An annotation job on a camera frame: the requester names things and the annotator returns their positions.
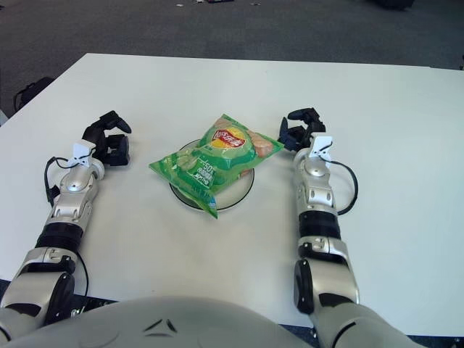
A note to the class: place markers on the white plate with black rim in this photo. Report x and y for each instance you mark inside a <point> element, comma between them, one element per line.
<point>237,192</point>

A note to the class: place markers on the black bag on floor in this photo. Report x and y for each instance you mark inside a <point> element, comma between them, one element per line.
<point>32,90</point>

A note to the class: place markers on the dark flat floor item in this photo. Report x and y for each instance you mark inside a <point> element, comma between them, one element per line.
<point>219,1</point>

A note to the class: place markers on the green chips bag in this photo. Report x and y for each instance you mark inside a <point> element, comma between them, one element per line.
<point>214,159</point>

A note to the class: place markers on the white table leg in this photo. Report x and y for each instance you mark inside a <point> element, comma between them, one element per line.
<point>3,117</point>

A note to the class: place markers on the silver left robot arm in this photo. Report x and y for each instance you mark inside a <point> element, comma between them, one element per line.
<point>74,185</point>

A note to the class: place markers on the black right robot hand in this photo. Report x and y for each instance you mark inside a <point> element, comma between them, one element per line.
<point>301,136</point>

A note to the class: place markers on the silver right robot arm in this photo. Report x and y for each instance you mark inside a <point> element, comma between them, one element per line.
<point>319,188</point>

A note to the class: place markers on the dark object on floor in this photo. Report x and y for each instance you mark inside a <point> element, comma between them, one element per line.
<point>393,3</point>

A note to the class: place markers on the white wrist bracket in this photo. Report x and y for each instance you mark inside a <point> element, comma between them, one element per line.
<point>322,145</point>
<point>82,149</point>

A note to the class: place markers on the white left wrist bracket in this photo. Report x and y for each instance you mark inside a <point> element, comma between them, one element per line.
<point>82,149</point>

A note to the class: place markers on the grey robot torso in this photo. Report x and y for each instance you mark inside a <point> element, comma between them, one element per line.
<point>163,326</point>

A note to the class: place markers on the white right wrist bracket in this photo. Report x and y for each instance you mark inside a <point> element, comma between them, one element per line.
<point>322,145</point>

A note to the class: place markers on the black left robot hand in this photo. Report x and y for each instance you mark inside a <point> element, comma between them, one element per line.
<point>116,150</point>

